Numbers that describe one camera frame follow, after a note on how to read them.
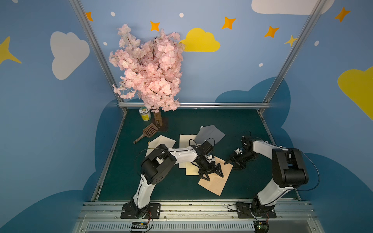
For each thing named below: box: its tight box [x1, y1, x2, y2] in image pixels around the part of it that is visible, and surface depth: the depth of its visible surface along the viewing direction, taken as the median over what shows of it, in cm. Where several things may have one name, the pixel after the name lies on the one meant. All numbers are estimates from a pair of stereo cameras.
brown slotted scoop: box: [133, 123, 159, 145], surface depth 109 cm
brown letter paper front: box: [198, 156, 234, 197], surface depth 86 cm
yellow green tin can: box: [138, 106, 151, 122], surface depth 113 cm
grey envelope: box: [194, 124, 227, 145], surface depth 109 cm
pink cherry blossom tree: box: [109, 23, 185, 128], surface depth 69 cm
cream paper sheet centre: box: [178, 162, 187, 169], surface depth 92 cm
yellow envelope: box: [185, 161, 200, 176], surface depth 90 cm
